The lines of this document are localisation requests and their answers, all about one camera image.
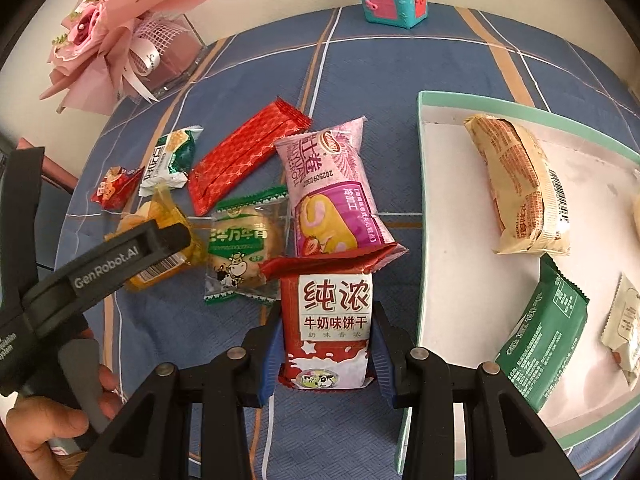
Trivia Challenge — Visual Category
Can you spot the cream white snack packet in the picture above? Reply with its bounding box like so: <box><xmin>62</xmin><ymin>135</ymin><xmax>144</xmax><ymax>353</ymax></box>
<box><xmin>600</xmin><ymin>274</ymin><xmax>640</xmax><ymax>386</ymax></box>

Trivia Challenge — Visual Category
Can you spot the pink flower bouquet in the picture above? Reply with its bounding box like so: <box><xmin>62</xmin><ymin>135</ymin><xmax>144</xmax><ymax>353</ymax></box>
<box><xmin>39</xmin><ymin>0</ymin><xmax>213</xmax><ymax>113</ymax></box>

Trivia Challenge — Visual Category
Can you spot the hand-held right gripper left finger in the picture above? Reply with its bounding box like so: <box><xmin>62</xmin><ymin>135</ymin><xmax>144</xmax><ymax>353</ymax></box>
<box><xmin>85</xmin><ymin>300</ymin><xmax>288</xmax><ymax>480</ymax></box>

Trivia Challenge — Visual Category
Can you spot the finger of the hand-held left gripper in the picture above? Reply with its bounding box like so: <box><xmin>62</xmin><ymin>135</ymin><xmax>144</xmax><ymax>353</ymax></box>
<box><xmin>142</xmin><ymin>220</ymin><xmax>193</xmax><ymax>267</ymax></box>
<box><xmin>0</xmin><ymin>147</ymin><xmax>46</xmax><ymax>283</ymax></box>

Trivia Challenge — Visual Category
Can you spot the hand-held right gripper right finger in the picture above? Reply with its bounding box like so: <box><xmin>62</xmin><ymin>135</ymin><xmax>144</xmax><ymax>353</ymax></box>
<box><xmin>370</xmin><ymin>300</ymin><xmax>566</xmax><ymax>480</ymax></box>

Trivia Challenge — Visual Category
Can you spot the yellow cake packet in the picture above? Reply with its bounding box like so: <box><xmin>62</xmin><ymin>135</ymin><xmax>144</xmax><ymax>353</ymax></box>
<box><xmin>105</xmin><ymin>185</ymin><xmax>211</xmax><ymax>293</ymax></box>

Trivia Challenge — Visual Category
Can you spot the white tray with teal rim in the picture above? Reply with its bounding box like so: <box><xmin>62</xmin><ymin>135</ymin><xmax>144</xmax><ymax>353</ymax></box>
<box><xmin>397</xmin><ymin>91</ymin><xmax>640</xmax><ymax>476</ymax></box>

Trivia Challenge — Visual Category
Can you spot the clear glass vase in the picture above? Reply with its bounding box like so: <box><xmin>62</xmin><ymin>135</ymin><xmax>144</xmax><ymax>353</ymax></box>
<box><xmin>125</xmin><ymin>14</ymin><xmax>208</xmax><ymax>103</ymax></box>

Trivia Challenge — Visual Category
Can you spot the person's left hand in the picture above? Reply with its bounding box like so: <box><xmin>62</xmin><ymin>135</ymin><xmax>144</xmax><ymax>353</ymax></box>
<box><xmin>2</xmin><ymin>365</ymin><xmax>123</xmax><ymax>480</ymax></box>

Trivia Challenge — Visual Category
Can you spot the dark green snack packet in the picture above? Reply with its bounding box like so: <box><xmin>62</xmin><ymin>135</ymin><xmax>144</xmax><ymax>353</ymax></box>
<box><xmin>495</xmin><ymin>254</ymin><xmax>591</xmax><ymax>413</ymax></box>

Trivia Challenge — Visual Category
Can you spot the beige bread packet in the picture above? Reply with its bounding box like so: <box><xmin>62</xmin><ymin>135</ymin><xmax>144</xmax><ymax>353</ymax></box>
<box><xmin>462</xmin><ymin>114</ymin><xmax>572</xmax><ymax>256</ymax></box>

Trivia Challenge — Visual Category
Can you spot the long red snack packet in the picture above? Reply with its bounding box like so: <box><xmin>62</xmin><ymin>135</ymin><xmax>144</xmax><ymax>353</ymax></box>
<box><xmin>187</xmin><ymin>99</ymin><xmax>312</xmax><ymax>217</ymax></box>

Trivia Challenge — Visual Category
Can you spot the pink cake roll packet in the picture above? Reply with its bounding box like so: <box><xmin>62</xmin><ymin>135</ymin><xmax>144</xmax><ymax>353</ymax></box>
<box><xmin>274</xmin><ymin>116</ymin><xmax>396</xmax><ymax>258</ymax></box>

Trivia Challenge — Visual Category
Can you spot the red and white biscuit packet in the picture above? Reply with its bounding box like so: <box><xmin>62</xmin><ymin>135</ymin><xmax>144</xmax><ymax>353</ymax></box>
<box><xmin>257</xmin><ymin>242</ymin><xmax>410</xmax><ymax>392</ymax></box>

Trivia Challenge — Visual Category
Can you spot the white and green snack packet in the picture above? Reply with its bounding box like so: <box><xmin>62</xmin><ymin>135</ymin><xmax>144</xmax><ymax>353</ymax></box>
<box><xmin>138</xmin><ymin>126</ymin><xmax>204</xmax><ymax>197</ymax></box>

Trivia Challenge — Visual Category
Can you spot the small red snack packet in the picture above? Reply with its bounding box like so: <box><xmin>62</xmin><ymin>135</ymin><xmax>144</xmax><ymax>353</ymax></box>
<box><xmin>91</xmin><ymin>166</ymin><xmax>146</xmax><ymax>210</ymax></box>

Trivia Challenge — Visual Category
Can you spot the clear green-edged cookie packet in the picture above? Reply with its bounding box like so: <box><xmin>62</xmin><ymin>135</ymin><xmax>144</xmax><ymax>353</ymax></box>
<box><xmin>202</xmin><ymin>186</ymin><xmax>292</xmax><ymax>307</ymax></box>

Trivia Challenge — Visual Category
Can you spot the pink chair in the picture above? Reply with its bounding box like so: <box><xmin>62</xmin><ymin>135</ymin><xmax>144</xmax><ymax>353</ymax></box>
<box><xmin>17</xmin><ymin>137</ymin><xmax>80</xmax><ymax>193</ymax></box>

